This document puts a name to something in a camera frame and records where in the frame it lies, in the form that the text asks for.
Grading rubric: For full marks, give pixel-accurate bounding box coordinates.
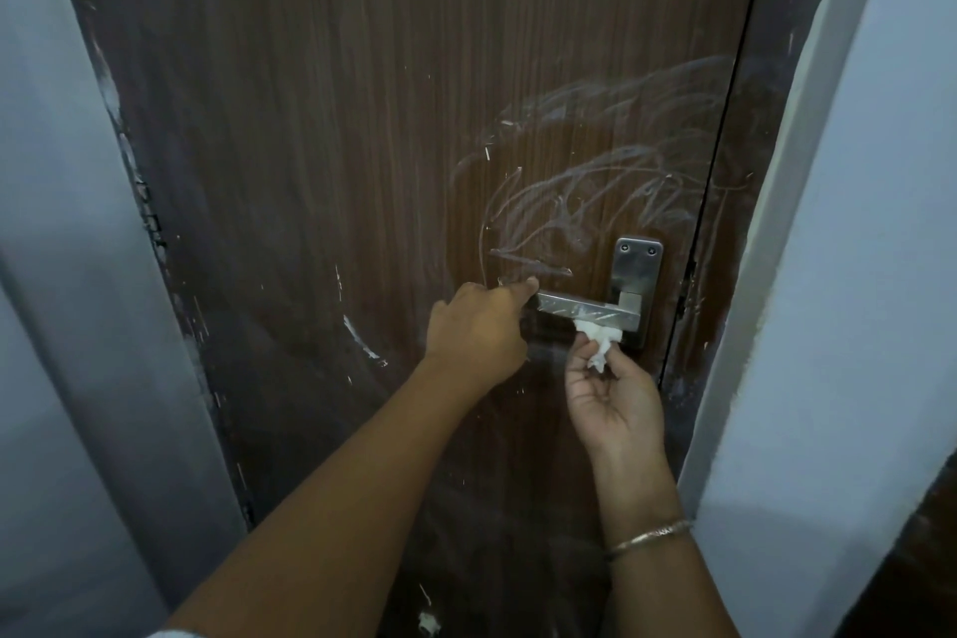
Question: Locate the person's right hand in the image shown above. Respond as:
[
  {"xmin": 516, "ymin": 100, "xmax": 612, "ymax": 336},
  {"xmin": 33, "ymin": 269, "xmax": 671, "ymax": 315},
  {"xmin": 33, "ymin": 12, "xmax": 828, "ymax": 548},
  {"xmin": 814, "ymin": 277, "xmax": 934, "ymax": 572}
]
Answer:
[{"xmin": 564, "ymin": 332, "xmax": 668, "ymax": 465}]

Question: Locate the person's left hand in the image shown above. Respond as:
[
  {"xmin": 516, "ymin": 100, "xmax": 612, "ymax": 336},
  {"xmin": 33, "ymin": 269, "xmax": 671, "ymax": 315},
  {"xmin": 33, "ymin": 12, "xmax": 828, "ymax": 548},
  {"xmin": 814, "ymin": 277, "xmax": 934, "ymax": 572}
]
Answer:
[{"xmin": 424, "ymin": 276, "xmax": 541, "ymax": 395}]

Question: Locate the white tissue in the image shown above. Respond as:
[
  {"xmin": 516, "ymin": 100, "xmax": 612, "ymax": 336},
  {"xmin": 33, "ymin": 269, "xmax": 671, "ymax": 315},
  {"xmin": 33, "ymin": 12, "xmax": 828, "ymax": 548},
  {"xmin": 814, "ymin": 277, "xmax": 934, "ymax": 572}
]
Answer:
[{"xmin": 572, "ymin": 319, "xmax": 624, "ymax": 374}]

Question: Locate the silver metal door handle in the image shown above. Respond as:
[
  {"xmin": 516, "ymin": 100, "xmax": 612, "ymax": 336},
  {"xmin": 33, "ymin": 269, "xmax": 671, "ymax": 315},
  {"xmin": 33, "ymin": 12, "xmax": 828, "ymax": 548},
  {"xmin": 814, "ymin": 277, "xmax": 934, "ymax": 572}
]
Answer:
[{"xmin": 528, "ymin": 236, "xmax": 665, "ymax": 351}]

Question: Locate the person's right forearm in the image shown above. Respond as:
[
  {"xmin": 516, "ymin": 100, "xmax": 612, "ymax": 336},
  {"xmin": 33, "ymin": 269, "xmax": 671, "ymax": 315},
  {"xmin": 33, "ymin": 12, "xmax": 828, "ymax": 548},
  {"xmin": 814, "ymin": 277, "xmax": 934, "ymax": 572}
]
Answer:
[{"xmin": 589, "ymin": 445, "xmax": 740, "ymax": 638}]

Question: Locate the person's left forearm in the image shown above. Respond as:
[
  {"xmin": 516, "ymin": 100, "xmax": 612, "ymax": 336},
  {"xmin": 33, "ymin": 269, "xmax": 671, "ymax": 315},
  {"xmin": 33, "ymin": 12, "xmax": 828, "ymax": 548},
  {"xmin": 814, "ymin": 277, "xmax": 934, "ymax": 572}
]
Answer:
[{"xmin": 166, "ymin": 355, "xmax": 517, "ymax": 638}]

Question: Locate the brown wooden door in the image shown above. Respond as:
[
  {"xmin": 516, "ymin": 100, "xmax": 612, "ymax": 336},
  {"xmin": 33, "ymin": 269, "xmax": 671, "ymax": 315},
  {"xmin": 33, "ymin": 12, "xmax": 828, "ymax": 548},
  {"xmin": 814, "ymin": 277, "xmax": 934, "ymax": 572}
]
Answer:
[{"xmin": 41, "ymin": 0, "xmax": 773, "ymax": 638}]

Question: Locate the thin metal bracelet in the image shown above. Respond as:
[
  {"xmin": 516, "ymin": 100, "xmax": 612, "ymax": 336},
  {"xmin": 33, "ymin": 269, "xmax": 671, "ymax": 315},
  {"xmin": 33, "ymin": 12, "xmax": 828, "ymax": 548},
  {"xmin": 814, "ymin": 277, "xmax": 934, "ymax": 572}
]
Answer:
[{"xmin": 604, "ymin": 518, "xmax": 694, "ymax": 562}]

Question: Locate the dark brown door frame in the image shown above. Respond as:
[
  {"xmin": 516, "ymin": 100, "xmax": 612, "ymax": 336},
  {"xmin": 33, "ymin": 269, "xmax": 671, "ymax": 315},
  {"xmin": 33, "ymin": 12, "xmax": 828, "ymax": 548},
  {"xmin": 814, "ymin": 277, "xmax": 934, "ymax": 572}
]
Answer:
[{"xmin": 656, "ymin": 0, "xmax": 853, "ymax": 481}]

